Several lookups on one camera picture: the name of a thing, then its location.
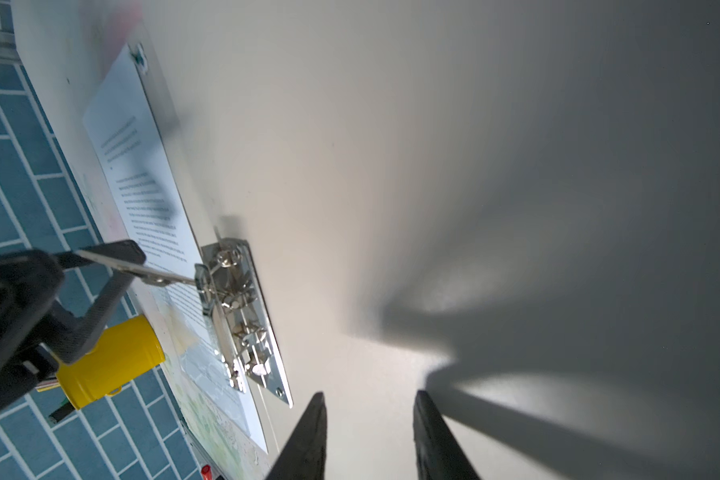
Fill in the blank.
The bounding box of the red marker pen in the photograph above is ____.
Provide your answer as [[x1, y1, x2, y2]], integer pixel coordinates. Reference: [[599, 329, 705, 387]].
[[201, 464, 213, 480]]

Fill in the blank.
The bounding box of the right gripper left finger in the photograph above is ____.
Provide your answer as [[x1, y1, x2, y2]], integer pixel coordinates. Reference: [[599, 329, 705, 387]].
[[266, 392, 328, 480]]

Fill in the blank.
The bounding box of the printed text paper sheet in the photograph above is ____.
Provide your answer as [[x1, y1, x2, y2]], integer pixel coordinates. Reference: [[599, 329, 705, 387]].
[[83, 47, 266, 448]]

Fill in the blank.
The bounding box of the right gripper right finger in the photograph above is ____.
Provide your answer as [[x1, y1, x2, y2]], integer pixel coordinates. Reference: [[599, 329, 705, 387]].
[[413, 390, 479, 480]]

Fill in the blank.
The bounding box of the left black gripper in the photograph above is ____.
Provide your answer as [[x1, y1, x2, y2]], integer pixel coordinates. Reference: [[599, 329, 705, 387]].
[[0, 240, 146, 412]]

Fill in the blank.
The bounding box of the yellow pen cup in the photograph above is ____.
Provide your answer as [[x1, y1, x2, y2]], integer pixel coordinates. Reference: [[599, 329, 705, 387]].
[[56, 315, 165, 410]]

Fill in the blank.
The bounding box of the metal folder clip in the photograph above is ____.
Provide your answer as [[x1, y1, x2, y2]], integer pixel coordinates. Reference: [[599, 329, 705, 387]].
[[195, 238, 293, 406]]

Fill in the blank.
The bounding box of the beige cardboard folder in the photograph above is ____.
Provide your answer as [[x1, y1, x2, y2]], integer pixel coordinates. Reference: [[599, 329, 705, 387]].
[[13, 1, 720, 479]]

